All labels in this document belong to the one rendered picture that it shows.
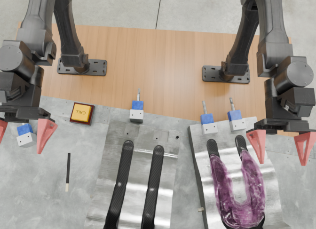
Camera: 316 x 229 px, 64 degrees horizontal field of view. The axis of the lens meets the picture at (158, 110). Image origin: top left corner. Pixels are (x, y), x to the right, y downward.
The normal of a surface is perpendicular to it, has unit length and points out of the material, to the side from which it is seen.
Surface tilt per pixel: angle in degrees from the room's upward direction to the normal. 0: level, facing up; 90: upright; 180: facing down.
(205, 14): 0
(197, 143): 0
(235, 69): 60
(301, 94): 1
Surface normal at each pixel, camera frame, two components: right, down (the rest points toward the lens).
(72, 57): -0.02, 0.71
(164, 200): 0.11, -0.64
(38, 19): 0.04, -0.25
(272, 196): 0.07, 0.01
